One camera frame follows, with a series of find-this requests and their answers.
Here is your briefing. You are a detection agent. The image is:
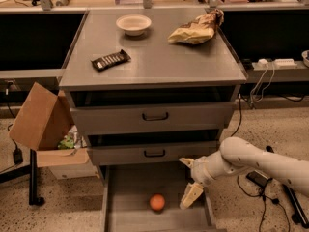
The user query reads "grey drawer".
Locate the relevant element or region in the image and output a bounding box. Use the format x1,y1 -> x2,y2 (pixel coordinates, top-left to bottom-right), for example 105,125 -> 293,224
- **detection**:
70,102 -> 233,135
88,141 -> 218,165
101,161 -> 227,232

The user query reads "grey middle drawer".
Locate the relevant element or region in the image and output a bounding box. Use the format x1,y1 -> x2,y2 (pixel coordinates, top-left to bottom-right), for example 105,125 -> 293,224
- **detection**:
88,141 -> 218,165

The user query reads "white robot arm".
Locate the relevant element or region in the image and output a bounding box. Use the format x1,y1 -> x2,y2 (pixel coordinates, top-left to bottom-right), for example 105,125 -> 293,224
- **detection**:
180,137 -> 309,210

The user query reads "white power strip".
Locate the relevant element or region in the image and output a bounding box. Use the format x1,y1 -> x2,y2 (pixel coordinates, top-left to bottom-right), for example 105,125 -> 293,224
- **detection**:
274,59 -> 297,69

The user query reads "black power cable right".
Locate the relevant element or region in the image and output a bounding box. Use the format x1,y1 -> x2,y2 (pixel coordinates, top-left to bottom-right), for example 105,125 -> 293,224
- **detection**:
229,94 -> 292,232

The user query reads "black table leg left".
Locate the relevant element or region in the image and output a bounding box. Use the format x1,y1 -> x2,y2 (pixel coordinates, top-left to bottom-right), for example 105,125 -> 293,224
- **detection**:
0,150 -> 45,206

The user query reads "black table leg right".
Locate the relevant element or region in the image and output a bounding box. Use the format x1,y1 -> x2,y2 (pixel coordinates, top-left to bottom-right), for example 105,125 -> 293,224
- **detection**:
266,145 -> 309,229

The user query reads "white plug charger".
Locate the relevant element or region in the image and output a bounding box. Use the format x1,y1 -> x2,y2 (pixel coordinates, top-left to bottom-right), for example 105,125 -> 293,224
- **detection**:
258,59 -> 268,65

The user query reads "black table leg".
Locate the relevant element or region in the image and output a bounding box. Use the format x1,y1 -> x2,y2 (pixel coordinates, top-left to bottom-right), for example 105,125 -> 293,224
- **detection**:
266,145 -> 309,229
0,150 -> 45,206

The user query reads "grey bottom drawer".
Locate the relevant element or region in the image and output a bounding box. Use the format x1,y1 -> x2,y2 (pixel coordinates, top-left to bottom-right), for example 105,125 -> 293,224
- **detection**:
101,161 -> 227,232

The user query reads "grey drawer cabinet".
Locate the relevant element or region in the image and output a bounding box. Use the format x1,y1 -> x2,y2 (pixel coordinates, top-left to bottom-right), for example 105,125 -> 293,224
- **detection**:
58,7 -> 248,186

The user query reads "brown cardboard box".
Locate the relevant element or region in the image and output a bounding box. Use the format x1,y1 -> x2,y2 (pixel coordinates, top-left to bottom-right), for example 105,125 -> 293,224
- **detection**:
9,83 -> 98,179

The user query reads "grey top drawer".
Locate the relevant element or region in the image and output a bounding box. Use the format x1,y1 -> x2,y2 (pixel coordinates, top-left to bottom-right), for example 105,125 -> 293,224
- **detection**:
70,102 -> 233,135

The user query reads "black power adapter right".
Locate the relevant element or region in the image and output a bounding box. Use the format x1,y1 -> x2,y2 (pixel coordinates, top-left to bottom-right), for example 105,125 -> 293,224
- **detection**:
246,171 -> 272,188

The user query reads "black power adapter left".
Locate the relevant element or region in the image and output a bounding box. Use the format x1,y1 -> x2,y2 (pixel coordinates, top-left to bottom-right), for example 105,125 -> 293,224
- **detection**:
13,148 -> 23,164

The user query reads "yellow chip bag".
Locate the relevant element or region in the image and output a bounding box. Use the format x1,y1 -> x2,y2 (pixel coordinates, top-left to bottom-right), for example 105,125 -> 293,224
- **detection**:
168,9 -> 224,45

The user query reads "black power adapter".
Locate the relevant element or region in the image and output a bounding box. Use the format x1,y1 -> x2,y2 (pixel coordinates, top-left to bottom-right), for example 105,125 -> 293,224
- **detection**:
246,171 -> 272,188
13,148 -> 23,164

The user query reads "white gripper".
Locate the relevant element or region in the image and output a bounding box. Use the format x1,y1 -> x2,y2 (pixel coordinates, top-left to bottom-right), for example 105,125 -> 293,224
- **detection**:
179,157 -> 214,210

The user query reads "orange fruit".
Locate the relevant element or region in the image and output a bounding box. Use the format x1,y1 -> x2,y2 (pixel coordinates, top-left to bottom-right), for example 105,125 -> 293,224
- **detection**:
149,194 -> 165,212

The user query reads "white bowl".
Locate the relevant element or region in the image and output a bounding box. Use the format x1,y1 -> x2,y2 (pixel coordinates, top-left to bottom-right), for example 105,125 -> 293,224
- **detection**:
116,14 -> 152,37

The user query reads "black snack bar wrapper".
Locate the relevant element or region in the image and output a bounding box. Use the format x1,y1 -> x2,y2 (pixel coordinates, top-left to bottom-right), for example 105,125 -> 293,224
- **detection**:
91,49 -> 130,72

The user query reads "green snack packet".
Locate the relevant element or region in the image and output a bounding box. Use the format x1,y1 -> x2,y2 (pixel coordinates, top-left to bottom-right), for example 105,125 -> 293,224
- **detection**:
58,136 -> 74,150

